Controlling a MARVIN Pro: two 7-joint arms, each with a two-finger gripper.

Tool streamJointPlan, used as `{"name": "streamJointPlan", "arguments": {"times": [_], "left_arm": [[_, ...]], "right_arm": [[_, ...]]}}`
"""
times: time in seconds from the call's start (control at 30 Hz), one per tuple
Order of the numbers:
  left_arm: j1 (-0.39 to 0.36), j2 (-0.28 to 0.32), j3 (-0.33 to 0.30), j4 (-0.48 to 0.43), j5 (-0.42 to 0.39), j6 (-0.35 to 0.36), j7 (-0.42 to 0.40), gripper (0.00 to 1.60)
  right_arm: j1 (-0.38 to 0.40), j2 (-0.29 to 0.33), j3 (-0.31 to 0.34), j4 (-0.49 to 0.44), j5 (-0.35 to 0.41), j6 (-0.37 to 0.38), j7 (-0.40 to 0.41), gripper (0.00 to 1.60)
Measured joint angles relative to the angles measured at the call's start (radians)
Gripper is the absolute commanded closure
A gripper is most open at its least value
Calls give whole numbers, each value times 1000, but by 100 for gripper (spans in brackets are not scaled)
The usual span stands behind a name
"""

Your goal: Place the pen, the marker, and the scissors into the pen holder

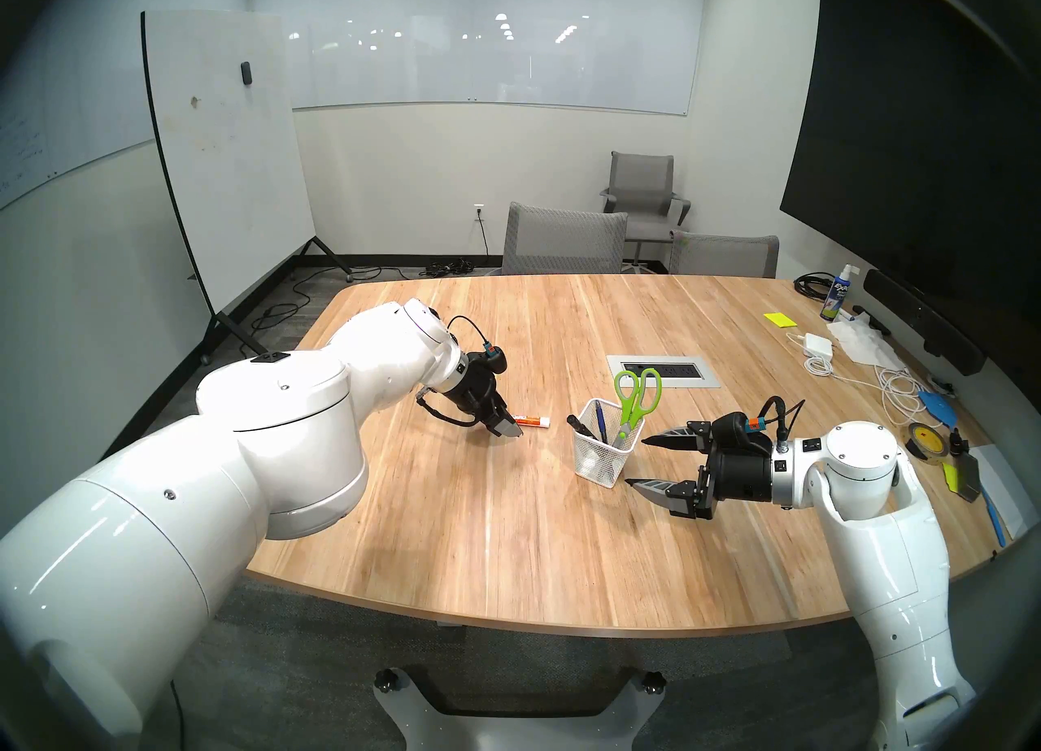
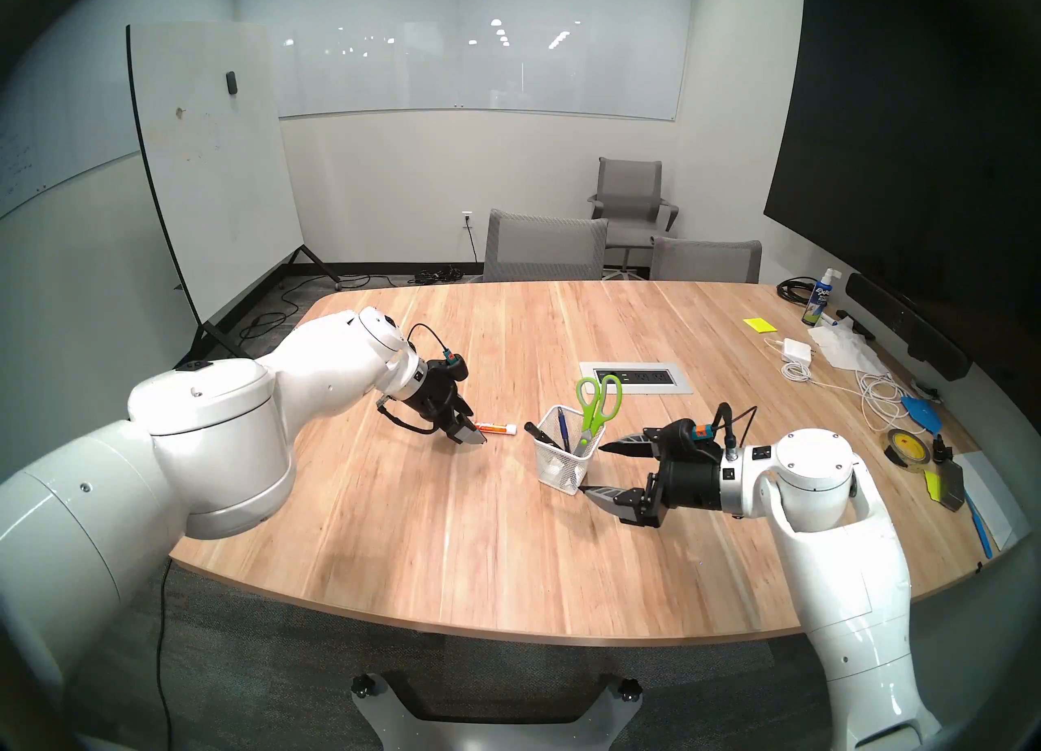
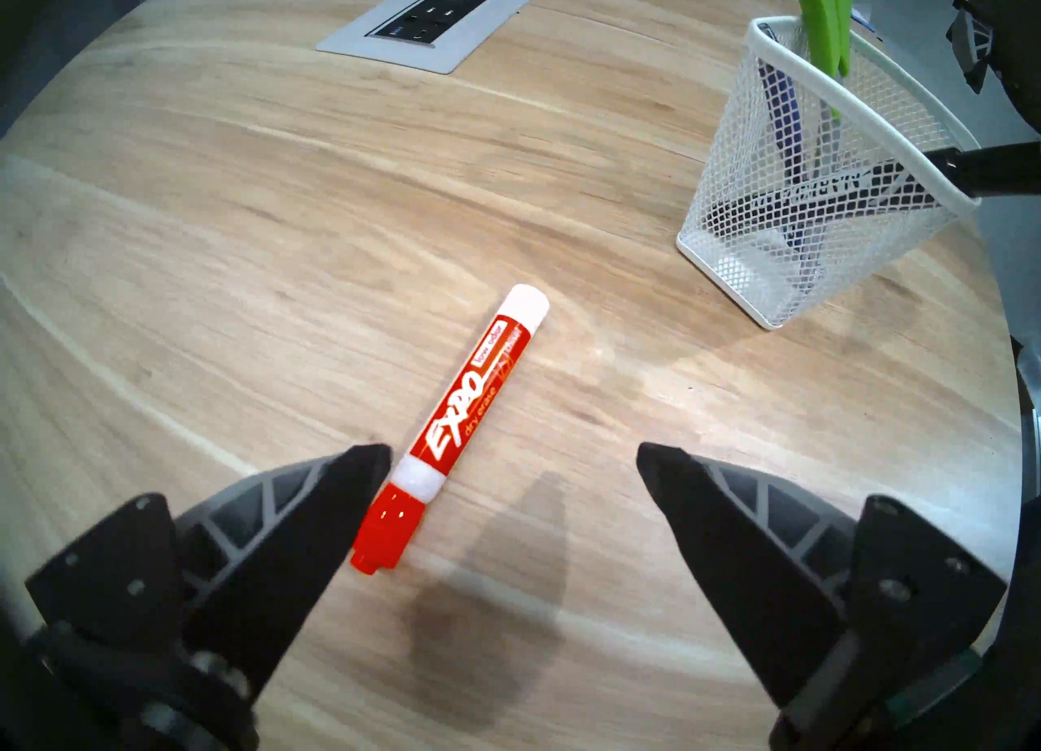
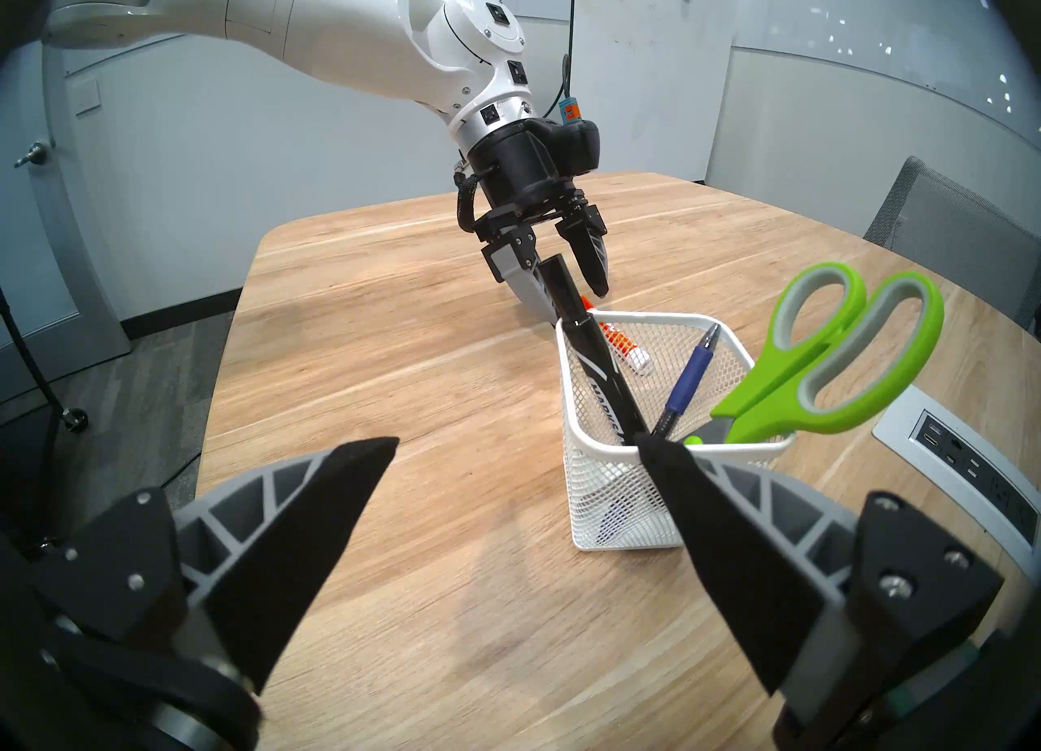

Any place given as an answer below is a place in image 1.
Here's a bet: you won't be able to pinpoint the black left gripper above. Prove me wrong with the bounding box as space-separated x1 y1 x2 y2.
443 357 526 440

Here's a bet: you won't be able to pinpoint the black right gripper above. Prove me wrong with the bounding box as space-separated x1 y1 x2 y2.
625 424 775 521

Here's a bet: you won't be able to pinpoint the green handled scissors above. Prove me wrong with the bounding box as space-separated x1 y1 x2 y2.
612 368 663 444

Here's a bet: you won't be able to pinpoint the white mesh pen holder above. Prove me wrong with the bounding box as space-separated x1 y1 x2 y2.
573 397 644 489

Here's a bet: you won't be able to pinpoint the grey table outlet panel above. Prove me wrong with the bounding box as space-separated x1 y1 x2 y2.
606 354 721 389

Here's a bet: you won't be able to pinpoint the grey mesh office chair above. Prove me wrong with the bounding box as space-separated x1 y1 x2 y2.
500 202 629 276
669 231 780 279

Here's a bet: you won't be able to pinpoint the crumpled white tissue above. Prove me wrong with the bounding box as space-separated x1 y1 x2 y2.
828 320 908 372

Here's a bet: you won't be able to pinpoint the Expo cleaner spray bottle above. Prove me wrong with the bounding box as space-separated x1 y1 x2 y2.
820 263 853 322

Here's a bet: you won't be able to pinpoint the yellow black tape roll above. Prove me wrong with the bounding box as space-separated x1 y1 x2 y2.
907 422 951 459

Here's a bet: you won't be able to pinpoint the blue flat object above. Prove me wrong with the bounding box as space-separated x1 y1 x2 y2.
917 387 960 425

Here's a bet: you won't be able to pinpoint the black video sound bar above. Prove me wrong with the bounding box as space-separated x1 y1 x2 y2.
862 268 987 376

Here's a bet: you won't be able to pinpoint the grey office chair with armrests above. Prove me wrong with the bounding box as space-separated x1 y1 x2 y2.
600 152 692 270

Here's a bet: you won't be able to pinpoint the rolling whiteboard on stand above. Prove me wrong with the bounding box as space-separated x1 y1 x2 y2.
140 9 355 370

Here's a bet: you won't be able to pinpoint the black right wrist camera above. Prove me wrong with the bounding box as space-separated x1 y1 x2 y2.
709 412 769 456

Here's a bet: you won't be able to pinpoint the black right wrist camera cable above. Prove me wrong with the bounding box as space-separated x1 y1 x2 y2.
760 396 806 443

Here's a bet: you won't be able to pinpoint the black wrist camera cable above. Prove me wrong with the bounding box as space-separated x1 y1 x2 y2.
760 396 806 443
447 315 492 350

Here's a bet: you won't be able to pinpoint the black left wrist camera cable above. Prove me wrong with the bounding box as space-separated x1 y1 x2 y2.
447 315 492 350

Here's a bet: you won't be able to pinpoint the white charger cable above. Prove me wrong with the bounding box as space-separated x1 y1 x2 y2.
785 333 928 427

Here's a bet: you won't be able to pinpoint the long black floor cable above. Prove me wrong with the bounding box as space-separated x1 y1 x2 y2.
244 266 383 352

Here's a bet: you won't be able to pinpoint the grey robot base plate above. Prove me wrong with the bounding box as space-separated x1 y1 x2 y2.
372 664 668 751

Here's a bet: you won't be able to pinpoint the large wall glass board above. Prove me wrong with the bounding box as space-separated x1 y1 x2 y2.
244 0 708 118

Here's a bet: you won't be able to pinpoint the large black wall screen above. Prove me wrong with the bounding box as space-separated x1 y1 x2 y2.
779 0 1041 376

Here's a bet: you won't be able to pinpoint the side wall glass board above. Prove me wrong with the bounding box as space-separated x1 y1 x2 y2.
0 26 155 209

